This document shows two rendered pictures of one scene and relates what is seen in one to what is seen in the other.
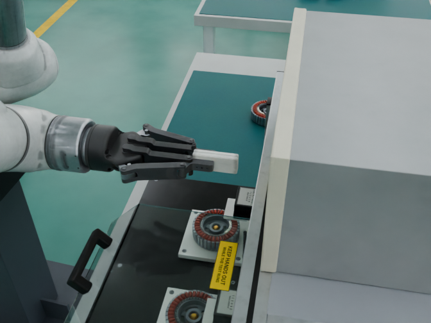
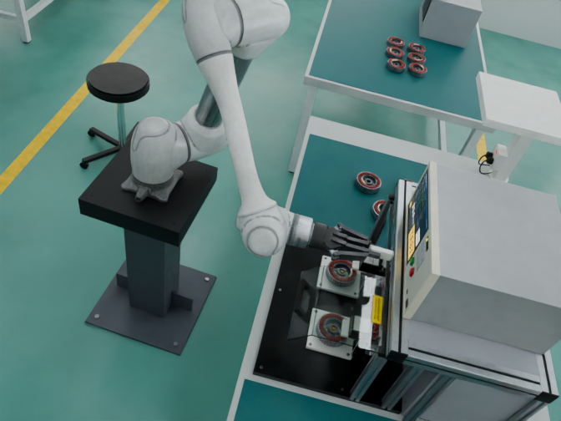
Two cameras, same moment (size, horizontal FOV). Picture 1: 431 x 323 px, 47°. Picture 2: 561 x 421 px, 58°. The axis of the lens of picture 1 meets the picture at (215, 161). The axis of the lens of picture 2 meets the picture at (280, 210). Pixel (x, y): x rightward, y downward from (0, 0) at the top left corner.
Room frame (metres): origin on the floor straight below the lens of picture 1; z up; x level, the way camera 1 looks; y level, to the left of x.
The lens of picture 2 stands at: (-0.29, 0.45, 2.23)
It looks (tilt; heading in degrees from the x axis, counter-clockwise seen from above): 46 degrees down; 351
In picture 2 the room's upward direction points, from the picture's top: 14 degrees clockwise
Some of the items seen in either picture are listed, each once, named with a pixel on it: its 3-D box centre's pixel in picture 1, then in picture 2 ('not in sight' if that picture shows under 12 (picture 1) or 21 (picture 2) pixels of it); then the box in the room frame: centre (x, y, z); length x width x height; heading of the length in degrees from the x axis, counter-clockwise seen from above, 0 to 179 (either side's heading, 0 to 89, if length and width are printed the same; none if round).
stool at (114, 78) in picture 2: not in sight; (123, 115); (2.19, 1.11, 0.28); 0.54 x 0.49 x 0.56; 79
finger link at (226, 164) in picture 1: (215, 163); (380, 254); (0.60, 0.00, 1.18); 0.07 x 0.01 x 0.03; 79
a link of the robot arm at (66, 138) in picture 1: (76, 144); (300, 231); (0.64, 0.23, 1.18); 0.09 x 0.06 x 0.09; 169
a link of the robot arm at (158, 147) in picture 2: not in sight; (155, 147); (1.13, 0.72, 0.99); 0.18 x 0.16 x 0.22; 128
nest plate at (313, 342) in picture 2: not in sight; (331, 333); (0.57, 0.04, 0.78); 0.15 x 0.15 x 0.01; 79
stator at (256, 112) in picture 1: (268, 113); (368, 182); (1.35, -0.17, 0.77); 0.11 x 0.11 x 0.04
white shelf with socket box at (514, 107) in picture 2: not in sight; (497, 146); (1.47, -0.72, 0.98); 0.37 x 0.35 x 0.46; 169
